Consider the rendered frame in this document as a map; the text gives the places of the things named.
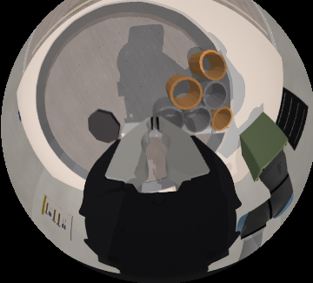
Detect bronze bushing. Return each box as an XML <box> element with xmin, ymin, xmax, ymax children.
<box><xmin>166</xmin><ymin>75</ymin><xmax>203</xmax><ymax>110</ymax></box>
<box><xmin>189</xmin><ymin>50</ymin><xmax>227</xmax><ymax>81</ymax></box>
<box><xmin>210</xmin><ymin>105</ymin><xmax>233</xmax><ymax>131</ymax></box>

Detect grey metal sleeve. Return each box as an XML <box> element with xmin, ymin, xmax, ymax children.
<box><xmin>153</xmin><ymin>97</ymin><xmax>185</xmax><ymax>132</ymax></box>
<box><xmin>182</xmin><ymin>102</ymin><xmax>212</xmax><ymax>132</ymax></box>
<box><xmin>196</xmin><ymin>77</ymin><xmax>228</xmax><ymax>110</ymax></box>

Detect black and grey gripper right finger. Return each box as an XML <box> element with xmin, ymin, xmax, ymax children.
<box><xmin>156</xmin><ymin>116</ymin><xmax>242</xmax><ymax>209</ymax></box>

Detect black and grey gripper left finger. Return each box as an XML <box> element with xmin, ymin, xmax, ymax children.
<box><xmin>79</xmin><ymin>116</ymin><xmax>153</xmax><ymax>217</ymax></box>

